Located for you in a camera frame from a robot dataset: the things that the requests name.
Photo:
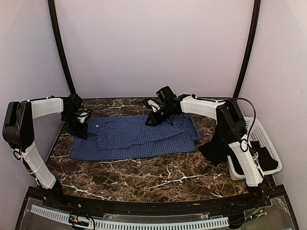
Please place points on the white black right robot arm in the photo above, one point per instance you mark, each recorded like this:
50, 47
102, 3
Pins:
230, 129

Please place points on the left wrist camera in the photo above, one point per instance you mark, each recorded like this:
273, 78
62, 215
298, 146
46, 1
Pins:
84, 116

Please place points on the black garment in basket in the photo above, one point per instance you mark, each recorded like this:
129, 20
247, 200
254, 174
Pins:
216, 151

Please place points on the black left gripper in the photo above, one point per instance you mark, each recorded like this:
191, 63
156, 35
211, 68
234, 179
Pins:
80, 132

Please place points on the black corner post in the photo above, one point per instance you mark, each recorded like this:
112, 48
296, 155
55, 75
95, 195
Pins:
249, 47
59, 45

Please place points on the blue checkered shirt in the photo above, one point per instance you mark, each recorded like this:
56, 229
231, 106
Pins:
128, 137

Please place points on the white slotted cable duct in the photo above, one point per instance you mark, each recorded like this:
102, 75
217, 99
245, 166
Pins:
132, 222

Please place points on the black right corner post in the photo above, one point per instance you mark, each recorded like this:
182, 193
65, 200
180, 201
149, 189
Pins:
249, 47

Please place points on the white plastic laundry basket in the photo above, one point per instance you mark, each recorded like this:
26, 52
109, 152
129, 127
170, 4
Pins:
258, 133

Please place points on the black front table rail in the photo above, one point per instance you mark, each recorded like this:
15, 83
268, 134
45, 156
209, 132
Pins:
229, 206

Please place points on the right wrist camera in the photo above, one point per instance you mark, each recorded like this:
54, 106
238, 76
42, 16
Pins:
152, 104

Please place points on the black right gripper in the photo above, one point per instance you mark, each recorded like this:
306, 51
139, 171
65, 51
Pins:
155, 121

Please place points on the black left corner post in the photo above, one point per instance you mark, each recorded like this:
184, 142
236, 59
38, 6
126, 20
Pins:
59, 45

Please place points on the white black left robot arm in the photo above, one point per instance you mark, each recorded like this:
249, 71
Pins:
18, 132

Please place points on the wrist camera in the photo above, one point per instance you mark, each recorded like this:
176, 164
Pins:
84, 116
152, 104

